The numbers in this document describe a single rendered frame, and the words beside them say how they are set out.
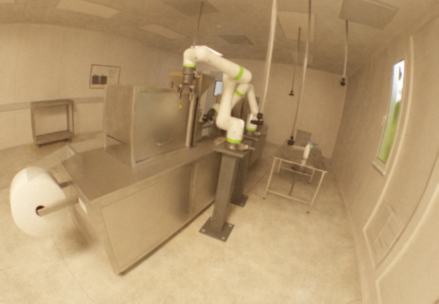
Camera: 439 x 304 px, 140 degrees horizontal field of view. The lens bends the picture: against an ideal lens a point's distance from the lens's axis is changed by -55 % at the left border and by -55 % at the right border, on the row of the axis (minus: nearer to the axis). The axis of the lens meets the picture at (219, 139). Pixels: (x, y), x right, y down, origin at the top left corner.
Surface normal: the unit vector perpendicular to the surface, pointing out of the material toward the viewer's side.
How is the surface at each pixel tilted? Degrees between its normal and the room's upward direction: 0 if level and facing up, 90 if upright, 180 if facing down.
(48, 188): 90
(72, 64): 90
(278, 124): 90
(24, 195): 90
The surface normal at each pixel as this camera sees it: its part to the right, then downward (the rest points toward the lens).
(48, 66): 0.87, 0.25
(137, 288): 0.15, -0.96
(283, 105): -0.46, 0.16
